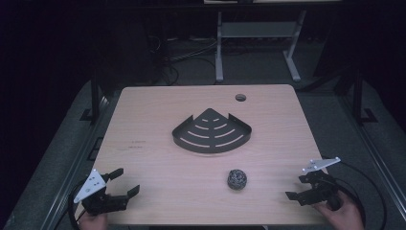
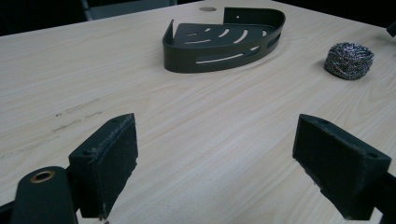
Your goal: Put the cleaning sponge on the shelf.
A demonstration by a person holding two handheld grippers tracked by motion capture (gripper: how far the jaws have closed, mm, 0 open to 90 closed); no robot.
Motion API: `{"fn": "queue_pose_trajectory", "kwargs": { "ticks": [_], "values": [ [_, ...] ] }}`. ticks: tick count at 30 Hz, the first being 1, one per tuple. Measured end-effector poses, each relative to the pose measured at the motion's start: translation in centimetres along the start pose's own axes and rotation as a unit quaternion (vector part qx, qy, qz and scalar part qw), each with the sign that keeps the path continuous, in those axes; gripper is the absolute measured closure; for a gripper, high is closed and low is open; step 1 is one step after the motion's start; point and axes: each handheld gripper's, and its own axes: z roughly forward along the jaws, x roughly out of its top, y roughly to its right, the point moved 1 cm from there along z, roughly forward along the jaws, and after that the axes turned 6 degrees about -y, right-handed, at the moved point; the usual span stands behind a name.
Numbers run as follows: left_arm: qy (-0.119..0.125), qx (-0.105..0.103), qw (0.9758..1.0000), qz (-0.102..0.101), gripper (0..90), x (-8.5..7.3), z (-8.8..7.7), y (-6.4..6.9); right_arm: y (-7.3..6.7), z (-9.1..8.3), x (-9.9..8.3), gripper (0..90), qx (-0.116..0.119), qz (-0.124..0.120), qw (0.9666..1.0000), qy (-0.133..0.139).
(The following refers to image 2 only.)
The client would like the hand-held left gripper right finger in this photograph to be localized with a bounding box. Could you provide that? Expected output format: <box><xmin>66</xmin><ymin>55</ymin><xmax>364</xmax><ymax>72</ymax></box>
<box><xmin>291</xmin><ymin>113</ymin><xmax>392</xmax><ymax>221</ymax></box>

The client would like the black corner shelf rack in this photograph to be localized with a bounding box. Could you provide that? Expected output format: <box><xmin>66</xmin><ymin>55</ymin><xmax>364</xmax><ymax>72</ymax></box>
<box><xmin>162</xmin><ymin>7</ymin><xmax>287</xmax><ymax>74</ymax></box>

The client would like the steel wool scrubber ball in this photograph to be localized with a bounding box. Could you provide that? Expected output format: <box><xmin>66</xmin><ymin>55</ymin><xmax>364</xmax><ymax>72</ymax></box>
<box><xmin>323</xmin><ymin>42</ymin><xmax>375</xmax><ymax>81</ymax></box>

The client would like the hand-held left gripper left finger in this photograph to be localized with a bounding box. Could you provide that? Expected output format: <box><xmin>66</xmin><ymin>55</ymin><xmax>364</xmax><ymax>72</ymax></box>
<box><xmin>67</xmin><ymin>112</ymin><xmax>139</xmax><ymax>220</ymax></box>

